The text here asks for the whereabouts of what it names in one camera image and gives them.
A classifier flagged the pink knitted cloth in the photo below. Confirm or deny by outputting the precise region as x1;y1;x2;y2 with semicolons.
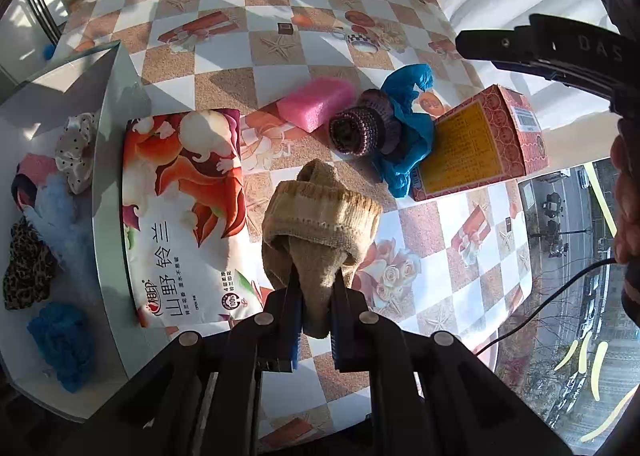
16;154;62;187

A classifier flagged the checkered printed tablecloth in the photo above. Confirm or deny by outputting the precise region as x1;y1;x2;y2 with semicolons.
50;0;536;456

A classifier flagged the red cardboard box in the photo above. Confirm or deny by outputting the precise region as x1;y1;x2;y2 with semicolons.
410;84;550;202

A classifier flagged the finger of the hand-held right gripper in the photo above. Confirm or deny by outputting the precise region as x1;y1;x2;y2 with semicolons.
456;26;612;105

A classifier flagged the person's right hand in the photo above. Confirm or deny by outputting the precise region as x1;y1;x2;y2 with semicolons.
610;128;640;265

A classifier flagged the white cardboard box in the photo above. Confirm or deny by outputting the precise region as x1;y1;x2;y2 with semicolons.
0;41;151;424

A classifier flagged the light blue fluffy duster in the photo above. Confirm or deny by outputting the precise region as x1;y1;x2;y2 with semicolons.
22;181;96;282

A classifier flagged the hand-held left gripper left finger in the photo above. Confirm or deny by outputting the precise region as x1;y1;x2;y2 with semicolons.
87;281;305;456

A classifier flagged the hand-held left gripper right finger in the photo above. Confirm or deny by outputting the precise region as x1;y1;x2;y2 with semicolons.
330;278;573;456

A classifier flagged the beige knitted sock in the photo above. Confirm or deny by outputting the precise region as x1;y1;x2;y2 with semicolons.
261;158;383;339

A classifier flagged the small pink foam sponge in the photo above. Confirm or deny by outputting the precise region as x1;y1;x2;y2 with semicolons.
276;77;357;133

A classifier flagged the blue shoe cover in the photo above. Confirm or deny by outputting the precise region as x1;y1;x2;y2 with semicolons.
27;302;96;393
372;63;438;199

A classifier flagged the white polka dot scrunchie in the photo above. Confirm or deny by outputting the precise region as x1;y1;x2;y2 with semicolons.
54;112;100;195

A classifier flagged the floral tissue pack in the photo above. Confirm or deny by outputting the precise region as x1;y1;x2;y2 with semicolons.
121;108;271;329

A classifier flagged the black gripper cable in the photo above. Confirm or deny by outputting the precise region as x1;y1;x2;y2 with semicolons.
472;257;620;356

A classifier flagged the leopard print scrunchie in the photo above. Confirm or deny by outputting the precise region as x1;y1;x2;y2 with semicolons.
2;216;58;312

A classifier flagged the purple knitted sock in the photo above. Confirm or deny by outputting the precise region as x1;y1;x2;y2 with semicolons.
328;88;403;157

